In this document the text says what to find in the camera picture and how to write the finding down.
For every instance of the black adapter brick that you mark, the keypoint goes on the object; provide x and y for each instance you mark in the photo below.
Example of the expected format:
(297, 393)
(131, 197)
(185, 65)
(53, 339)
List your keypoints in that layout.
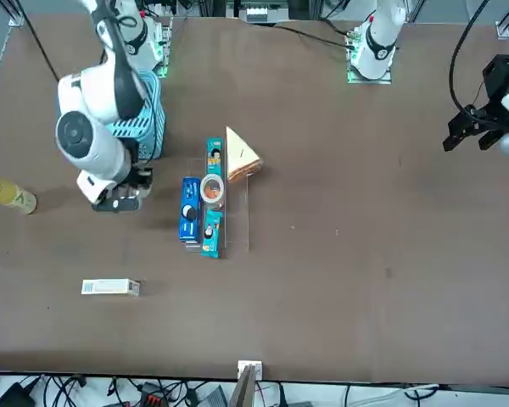
(15, 396)

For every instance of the blue Oreo cookie box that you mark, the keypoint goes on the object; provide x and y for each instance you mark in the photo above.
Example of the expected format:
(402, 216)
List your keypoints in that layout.
(190, 224)

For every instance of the red black connector block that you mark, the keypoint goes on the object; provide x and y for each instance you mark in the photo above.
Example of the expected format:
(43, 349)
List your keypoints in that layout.
(150, 396)

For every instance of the white carton box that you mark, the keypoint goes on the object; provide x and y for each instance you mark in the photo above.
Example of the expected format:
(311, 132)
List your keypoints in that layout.
(106, 287)

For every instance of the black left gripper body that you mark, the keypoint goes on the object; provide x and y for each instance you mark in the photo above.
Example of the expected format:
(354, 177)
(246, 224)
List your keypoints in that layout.
(498, 78)

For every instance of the silver post foot bracket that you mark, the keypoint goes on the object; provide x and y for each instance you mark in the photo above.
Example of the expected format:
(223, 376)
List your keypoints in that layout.
(258, 369)

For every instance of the glass cookie jar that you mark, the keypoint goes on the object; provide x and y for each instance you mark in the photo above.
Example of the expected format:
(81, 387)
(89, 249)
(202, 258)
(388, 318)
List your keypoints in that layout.
(213, 203)

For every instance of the clear acrylic display shelf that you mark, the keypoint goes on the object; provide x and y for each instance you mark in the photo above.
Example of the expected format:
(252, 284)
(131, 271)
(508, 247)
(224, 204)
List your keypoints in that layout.
(237, 212)

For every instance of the aluminium frame post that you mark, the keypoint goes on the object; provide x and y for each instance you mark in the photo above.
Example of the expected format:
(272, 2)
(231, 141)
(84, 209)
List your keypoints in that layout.
(244, 390)

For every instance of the triangular packed sandwich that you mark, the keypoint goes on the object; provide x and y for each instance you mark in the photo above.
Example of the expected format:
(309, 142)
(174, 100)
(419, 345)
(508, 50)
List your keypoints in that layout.
(239, 152)

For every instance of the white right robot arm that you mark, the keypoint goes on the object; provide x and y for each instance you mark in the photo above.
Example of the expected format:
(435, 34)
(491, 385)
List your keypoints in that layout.
(89, 144)

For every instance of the white power strip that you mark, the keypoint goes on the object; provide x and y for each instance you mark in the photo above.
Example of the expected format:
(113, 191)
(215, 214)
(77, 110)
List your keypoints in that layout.
(256, 12)

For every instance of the orange juice bottle white cap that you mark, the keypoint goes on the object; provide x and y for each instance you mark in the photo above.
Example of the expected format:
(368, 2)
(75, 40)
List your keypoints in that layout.
(12, 195)

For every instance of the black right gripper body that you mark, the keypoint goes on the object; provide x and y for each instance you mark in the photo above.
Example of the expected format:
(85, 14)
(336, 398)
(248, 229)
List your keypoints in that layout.
(140, 180)

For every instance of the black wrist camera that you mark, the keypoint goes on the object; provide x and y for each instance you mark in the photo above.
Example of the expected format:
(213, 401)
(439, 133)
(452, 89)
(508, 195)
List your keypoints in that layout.
(114, 204)

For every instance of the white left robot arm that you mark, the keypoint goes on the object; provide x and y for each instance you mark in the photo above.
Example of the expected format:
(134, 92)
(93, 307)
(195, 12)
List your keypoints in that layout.
(379, 42)

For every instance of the teal snack packet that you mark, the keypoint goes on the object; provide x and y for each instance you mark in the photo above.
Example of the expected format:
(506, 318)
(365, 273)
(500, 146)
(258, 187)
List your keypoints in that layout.
(211, 237)
(214, 157)

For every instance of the light blue plastic basket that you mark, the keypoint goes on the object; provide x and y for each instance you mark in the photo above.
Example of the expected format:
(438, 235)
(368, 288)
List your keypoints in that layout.
(161, 127)

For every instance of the silver frame corner bracket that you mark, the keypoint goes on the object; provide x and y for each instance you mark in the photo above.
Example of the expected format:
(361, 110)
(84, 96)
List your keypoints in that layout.
(504, 29)
(17, 17)

